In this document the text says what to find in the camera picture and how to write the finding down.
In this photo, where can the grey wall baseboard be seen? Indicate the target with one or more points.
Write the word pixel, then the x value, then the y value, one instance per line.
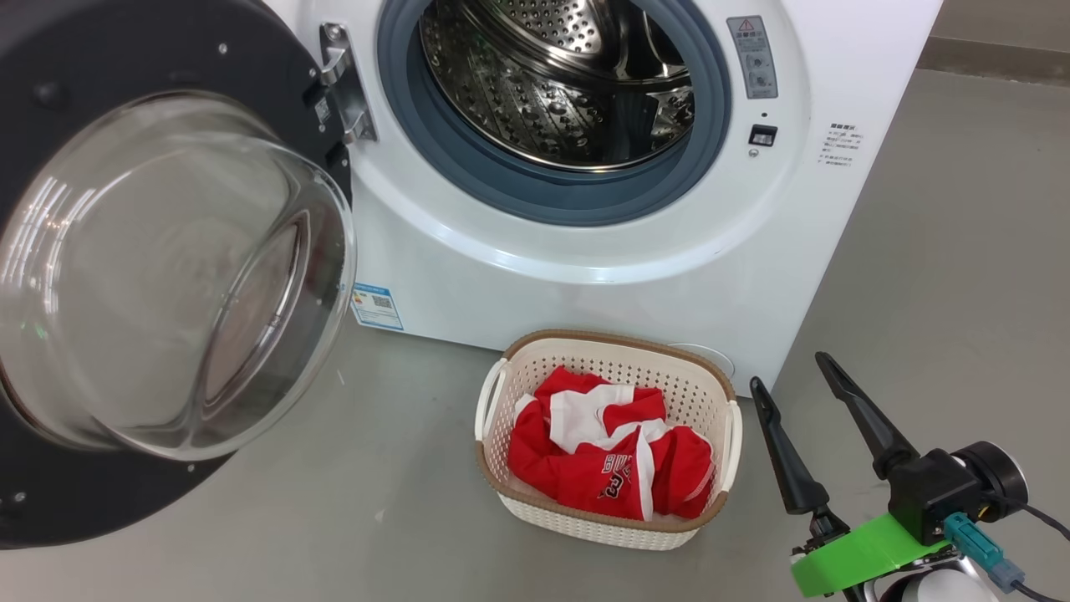
pixel 1003 63

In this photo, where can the round white filter cover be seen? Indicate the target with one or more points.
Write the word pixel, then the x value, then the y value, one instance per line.
pixel 715 358

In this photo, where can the black door latch socket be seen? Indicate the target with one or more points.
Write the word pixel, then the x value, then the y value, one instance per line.
pixel 762 135

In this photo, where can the washer drum opening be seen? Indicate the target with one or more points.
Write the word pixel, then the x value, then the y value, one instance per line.
pixel 543 205

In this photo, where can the metal door hinge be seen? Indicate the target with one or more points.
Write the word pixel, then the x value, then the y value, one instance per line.
pixel 347 100

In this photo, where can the red and white jersey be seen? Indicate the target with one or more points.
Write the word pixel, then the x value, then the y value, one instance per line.
pixel 585 477

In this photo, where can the steel washer drum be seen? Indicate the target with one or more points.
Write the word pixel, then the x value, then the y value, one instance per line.
pixel 518 100

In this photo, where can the grey warning sticker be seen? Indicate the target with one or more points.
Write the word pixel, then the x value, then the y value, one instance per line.
pixel 752 58

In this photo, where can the white front-load washing machine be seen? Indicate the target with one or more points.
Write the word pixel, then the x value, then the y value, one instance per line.
pixel 585 293

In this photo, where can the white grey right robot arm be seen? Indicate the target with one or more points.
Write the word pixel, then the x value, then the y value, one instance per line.
pixel 936 585

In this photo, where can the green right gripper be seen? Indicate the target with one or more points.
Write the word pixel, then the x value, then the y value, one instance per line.
pixel 928 489

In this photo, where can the blue energy label sticker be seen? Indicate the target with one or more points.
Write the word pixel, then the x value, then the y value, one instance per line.
pixel 376 307

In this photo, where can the black washer door with glass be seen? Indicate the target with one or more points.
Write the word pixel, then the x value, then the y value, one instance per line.
pixel 125 50

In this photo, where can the cream laundry basket brown rim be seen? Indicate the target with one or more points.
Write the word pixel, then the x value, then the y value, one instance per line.
pixel 602 531

